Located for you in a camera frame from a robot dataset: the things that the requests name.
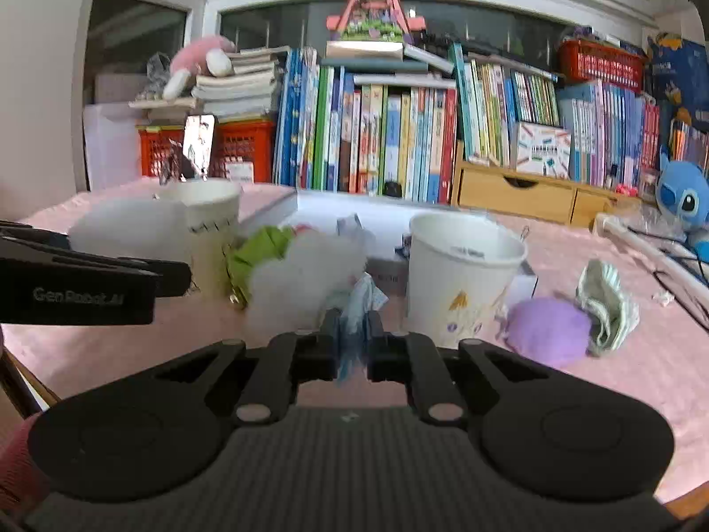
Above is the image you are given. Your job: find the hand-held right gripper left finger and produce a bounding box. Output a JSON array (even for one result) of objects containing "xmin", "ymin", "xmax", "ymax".
[{"xmin": 147, "ymin": 309, "xmax": 340, "ymax": 427}]

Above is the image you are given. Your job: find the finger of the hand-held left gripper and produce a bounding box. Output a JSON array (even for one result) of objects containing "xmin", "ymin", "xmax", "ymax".
[
  {"xmin": 0, "ymin": 220, "xmax": 71, "ymax": 251},
  {"xmin": 0, "ymin": 235, "xmax": 192, "ymax": 298}
]

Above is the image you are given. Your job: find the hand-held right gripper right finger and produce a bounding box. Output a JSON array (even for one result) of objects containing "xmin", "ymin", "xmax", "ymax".
[{"xmin": 366, "ymin": 312, "xmax": 555, "ymax": 427}]

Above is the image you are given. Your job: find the blue face mask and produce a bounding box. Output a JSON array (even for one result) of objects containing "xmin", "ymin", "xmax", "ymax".
[{"xmin": 331, "ymin": 273, "xmax": 390, "ymax": 383}]

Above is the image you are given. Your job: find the silver metal box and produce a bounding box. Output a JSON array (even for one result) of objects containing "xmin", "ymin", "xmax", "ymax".
[{"xmin": 238, "ymin": 187, "xmax": 422, "ymax": 245}]

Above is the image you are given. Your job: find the purple soft ball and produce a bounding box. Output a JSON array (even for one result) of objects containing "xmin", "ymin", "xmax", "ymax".
[{"xmin": 505, "ymin": 296, "xmax": 593, "ymax": 370}]

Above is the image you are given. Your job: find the small white box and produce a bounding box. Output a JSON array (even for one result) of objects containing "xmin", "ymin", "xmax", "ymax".
[{"xmin": 366, "ymin": 256, "xmax": 411, "ymax": 298}]

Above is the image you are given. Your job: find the white cotton fluff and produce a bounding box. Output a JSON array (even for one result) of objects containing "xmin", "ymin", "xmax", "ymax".
[{"xmin": 245, "ymin": 229, "xmax": 370, "ymax": 334}]

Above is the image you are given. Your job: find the white paper cup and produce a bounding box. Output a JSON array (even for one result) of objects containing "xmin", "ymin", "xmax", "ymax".
[
  {"xmin": 154, "ymin": 180, "xmax": 245, "ymax": 301},
  {"xmin": 406, "ymin": 213, "xmax": 530, "ymax": 351}
]

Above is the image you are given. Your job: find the phone stand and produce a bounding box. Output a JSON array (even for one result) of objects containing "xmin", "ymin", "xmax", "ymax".
[{"xmin": 157, "ymin": 149, "xmax": 209, "ymax": 185}]

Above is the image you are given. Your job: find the white plastic container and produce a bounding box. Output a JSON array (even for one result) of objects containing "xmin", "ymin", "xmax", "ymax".
[{"xmin": 83, "ymin": 102, "xmax": 145, "ymax": 192}]

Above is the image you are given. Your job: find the red plastic crate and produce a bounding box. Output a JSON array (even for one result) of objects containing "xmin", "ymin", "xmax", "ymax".
[
  {"xmin": 137, "ymin": 125, "xmax": 187, "ymax": 179},
  {"xmin": 213, "ymin": 120, "xmax": 278, "ymax": 184}
]

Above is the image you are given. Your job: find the person's red clothing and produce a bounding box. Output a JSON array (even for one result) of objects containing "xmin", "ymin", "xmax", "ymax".
[{"xmin": 0, "ymin": 415, "xmax": 56, "ymax": 517}]

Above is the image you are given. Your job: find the crumpled grey plastic bag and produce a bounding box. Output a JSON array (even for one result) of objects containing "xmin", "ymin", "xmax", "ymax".
[{"xmin": 145, "ymin": 51, "xmax": 174, "ymax": 102}]

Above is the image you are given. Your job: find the wooden drawer organizer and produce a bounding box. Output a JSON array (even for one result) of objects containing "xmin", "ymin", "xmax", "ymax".
[{"xmin": 451, "ymin": 141, "xmax": 633, "ymax": 228}]

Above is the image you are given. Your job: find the stack of flat paperback books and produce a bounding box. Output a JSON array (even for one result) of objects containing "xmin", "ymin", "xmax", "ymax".
[{"xmin": 191, "ymin": 46, "xmax": 292, "ymax": 123}]

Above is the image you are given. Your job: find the row of tall children's books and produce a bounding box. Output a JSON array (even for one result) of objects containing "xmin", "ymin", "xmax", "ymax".
[{"xmin": 273, "ymin": 47, "xmax": 460, "ymax": 204}]

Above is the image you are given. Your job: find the pink plush toy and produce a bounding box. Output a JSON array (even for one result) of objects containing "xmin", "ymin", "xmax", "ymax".
[{"xmin": 163, "ymin": 35, "xmax": 238, "ymax": 102}]

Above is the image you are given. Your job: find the green white striped cloth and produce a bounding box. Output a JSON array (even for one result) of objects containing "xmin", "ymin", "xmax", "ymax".
[{"xmin": 575, "ymin": 258, "xmax": 641, "ymax": 359}]

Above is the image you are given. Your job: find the white printer box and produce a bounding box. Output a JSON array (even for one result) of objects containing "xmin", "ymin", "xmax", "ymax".
[{"xmin": 510, "ymin": 120, "xmax": 573, "ymax": 181}]

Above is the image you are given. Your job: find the pink table cover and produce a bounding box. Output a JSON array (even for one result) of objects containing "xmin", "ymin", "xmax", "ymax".
[{"xmin": 0, "ymin": 177, "xmax": 709, "ymax": 513}]

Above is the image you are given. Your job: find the row of green-spined books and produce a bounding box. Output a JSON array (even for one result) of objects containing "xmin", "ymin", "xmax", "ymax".
[{"xmin": 450, "ymin": 43, "xmax": 561, "ymax": 168}]

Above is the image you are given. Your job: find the white plastic pipe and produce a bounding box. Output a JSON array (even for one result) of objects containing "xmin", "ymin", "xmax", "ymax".
[{"xmin": 592, "ymin": 213, "xmax": 709, "ymax": 329}]

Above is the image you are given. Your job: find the thin stack of books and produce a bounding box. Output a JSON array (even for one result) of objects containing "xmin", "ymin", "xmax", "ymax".
[{"xmin": 320, "ymin": 39, "xmax": 456, "ymax": 90}]

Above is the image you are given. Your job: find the clear plastic bag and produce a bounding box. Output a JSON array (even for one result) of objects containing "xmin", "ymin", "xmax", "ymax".
[{"xmin": 625, "ymin": 198, "xmax": 694, "ymax": 246}]

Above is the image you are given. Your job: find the row of purple-spined books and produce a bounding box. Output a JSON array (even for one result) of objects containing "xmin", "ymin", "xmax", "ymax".
[{"xmin": 555, "ymin": 80, "xmax": 664, "ymax": 190}]

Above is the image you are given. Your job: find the small jar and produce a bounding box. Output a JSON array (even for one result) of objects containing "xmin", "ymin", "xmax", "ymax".
[{"xmin": 637, "ymin": 168, "xmax": 660, "ymax": 201}]

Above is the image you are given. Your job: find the pink toy house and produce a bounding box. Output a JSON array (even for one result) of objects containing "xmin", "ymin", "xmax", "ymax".
[{"xmin": 326, "ymin": 0, "xmax": 429, "ymax": 45}]

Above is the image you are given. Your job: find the blue plush toy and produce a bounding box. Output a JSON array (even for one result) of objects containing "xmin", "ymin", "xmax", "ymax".
[{"xmin": 656, "ymin": 146, "xmax": 709, "ymax": 251}]

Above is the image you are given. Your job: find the red plastic basket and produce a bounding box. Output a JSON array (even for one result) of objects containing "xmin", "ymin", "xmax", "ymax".
[{"xmin": 557, "ymin": 39, "xmax": 648, "ymax": 95}]

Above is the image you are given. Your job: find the blue cartoon box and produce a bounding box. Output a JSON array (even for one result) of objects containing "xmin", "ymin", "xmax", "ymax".
[{"xmin": 645, "ymin": 32, "xmax": 709, "ymax": 135}]

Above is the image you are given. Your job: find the black cable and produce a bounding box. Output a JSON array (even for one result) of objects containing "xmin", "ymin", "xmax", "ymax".
[{"xmin": 652, "ymin": 248, "xmax": 709, "ymax": 301}]

